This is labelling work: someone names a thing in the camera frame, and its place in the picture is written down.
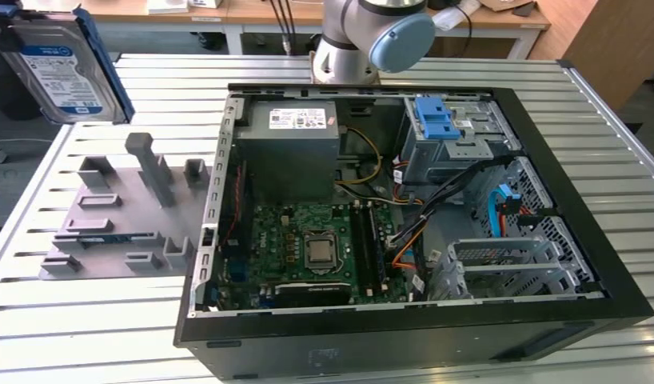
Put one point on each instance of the wooden cabinet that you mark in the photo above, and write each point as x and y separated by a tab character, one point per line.
614	48

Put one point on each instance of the green motherboard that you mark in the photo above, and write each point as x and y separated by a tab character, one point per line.
325	216

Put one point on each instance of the black case fan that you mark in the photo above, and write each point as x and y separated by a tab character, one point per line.
231	208

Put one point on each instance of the silver CPU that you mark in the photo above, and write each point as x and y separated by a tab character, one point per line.
320	251

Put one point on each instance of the wooden desk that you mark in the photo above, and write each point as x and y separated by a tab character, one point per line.
123	12
251	12

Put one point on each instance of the black PC case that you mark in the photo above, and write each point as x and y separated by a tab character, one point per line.
357	348

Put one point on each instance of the grey parts rack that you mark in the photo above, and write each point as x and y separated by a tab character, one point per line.
128	216

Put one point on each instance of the black graphics card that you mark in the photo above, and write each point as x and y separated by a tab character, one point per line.
312	294

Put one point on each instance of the white plastic bag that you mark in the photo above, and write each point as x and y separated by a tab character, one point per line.
454	16

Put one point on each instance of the white box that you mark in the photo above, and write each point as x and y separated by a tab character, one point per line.
168	7
205	3

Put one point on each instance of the hard disk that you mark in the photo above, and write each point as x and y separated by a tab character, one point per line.
60	72

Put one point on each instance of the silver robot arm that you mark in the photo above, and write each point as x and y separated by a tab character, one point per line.
341	60

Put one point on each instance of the metal drive cage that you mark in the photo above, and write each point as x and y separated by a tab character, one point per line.
464	150

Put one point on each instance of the grey power supply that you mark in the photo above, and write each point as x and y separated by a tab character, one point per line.
288	168

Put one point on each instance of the brown cardboard piece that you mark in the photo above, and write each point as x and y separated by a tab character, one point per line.
499	5

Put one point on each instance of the blue drive latch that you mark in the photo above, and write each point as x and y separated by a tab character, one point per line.
435	120

